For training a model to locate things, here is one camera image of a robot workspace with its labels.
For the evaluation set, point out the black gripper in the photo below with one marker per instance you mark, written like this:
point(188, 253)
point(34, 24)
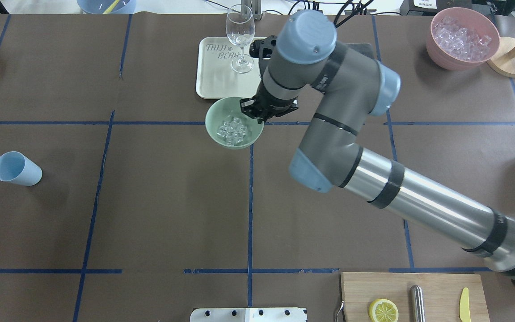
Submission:
point(266, 101)

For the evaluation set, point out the green ceramic bowl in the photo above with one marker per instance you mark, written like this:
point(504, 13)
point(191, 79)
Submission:
point(230, 106)

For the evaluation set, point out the light blue plastic cup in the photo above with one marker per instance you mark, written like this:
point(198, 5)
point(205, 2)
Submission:
point(16, 168)

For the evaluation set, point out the ice cubes in cup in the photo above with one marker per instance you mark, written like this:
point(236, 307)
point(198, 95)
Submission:
point(232, 131)

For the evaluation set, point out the blue bowl with fork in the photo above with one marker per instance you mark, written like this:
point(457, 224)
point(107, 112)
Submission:
point(107, 6)

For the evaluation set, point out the pink bowl of ice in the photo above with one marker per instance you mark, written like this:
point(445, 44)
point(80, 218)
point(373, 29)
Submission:
point(460, 39)

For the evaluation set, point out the cream bear tray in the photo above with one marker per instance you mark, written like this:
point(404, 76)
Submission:
point(215, 78)

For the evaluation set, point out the clear wine glass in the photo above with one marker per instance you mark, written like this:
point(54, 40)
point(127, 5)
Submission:
point(240, 30)

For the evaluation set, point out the grey folded cloth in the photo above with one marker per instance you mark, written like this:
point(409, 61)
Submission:
point(363, 48)

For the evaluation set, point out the lemon half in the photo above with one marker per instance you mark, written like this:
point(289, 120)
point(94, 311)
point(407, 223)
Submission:
point(383, 310)

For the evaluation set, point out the wooden round stand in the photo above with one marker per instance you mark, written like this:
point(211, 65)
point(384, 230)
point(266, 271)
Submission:
point(512, 58)

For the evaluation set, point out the wooden cutting board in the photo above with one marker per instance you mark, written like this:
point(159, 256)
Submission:
point(441, 295)

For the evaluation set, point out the yellow plastic knife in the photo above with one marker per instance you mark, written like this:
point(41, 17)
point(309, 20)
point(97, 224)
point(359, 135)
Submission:
point(464, 306)

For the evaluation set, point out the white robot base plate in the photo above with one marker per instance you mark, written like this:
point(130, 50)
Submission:
point(264, 314)

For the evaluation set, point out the steel handled knife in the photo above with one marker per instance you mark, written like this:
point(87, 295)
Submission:
point(417, 301)

